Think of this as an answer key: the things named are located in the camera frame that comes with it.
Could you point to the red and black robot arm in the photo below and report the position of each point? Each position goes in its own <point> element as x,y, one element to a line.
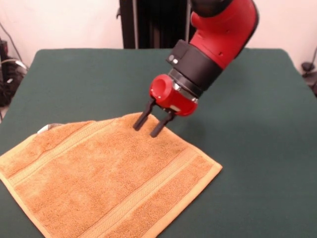
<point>223,24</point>

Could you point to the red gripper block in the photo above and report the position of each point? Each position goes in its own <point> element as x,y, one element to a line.
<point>173,99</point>

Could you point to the dark stand foot with knob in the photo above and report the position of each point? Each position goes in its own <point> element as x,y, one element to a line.
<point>7,84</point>
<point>307,66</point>

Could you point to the tan terry towel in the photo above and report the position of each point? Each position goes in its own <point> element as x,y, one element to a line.
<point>99,186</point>

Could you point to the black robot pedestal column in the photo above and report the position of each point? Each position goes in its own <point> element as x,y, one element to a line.
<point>153,24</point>

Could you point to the dark green table cloth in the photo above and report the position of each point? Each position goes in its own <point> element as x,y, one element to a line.
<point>247,124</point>

